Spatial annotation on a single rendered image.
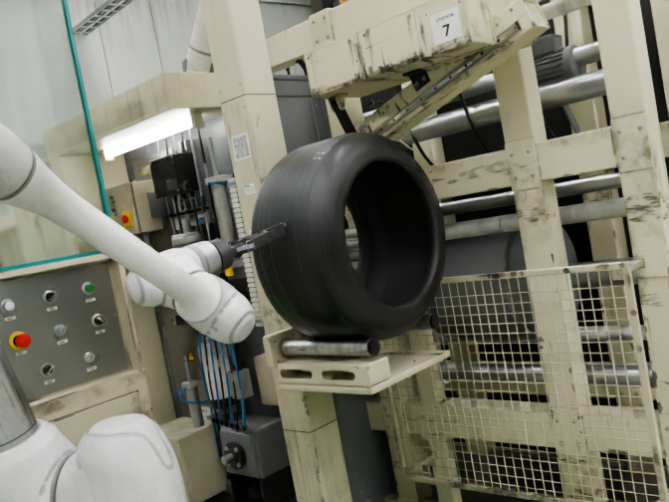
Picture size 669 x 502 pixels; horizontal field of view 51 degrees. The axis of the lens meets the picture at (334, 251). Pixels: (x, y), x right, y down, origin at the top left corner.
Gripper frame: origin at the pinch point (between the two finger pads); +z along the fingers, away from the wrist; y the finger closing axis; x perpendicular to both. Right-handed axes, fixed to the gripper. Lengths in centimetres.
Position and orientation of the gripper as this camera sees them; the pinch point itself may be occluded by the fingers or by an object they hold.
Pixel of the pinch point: (273, 233)
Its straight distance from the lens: 175.9
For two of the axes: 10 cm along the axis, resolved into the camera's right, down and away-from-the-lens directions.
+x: 2.8, 9.5, 1.6
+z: 6.3, -3.0, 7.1
